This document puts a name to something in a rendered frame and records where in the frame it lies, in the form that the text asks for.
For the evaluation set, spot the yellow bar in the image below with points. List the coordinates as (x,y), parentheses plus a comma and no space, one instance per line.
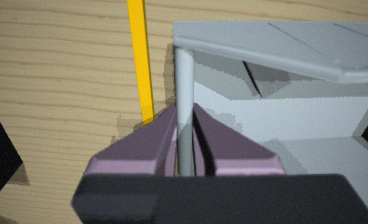
(138,27)

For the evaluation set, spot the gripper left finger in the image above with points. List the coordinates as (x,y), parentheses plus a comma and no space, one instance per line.
(143,151)

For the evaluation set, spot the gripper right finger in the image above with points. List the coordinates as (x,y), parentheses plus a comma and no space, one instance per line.
(227,152)

